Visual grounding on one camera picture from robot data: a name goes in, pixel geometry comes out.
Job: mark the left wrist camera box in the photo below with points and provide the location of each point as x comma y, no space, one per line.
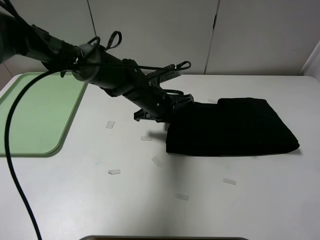
157,77

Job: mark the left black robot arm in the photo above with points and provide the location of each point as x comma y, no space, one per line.
91,64

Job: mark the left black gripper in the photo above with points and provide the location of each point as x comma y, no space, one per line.
161,107

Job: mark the black short sleeve t-shirt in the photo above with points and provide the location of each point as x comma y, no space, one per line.
233,127

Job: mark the light green plastic tray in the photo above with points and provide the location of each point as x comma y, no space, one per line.
43,116

